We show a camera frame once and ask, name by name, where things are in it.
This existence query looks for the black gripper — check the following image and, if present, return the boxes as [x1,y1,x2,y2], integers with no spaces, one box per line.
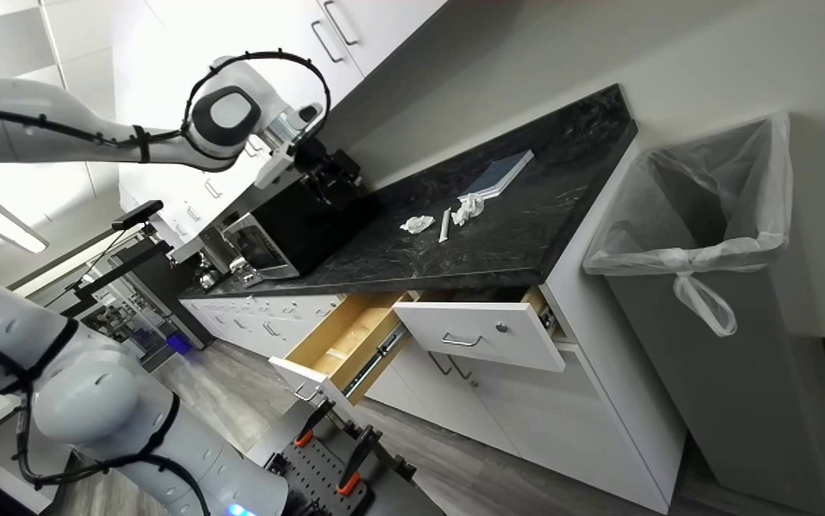
[288,133,378,222]

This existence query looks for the large white paper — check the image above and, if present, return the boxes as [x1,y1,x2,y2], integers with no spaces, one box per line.
[449,189,494,229]

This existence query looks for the small crumpled white paper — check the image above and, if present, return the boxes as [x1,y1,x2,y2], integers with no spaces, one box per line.
[399,212,438,238]

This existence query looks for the black countertop oven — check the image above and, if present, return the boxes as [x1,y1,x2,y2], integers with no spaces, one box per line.
[219,183,378,288]

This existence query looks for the white paper strip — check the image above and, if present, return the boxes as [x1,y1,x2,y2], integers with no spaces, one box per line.
[437,205,457,248]

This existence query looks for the wooden open drawer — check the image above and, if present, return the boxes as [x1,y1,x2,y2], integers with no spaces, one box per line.
[268,292,406,407]

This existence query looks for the light blue book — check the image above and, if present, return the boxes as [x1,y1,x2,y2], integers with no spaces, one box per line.
[467,146,540,205]

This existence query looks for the white open drawer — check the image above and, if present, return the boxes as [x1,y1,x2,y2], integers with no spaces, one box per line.
[391,290,571,377]

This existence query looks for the white base cabinet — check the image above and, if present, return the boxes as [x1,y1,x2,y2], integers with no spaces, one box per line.
[182,133,694,516]

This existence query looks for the clear plastic bin liner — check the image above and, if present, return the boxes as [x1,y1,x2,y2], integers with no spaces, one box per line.
[578,115,797,341]

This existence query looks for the ceiling light panel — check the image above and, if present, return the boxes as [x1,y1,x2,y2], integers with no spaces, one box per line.
[0,202,53,259]

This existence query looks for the grey trash bin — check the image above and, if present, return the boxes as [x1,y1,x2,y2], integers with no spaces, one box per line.
[583,112,825,516]

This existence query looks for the white wall cabinet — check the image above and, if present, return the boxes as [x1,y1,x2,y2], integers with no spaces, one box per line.
[113,0,449,244]

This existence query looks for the black orange-handled clamp rack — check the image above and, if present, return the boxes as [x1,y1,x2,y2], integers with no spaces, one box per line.
[263,398,419,516]

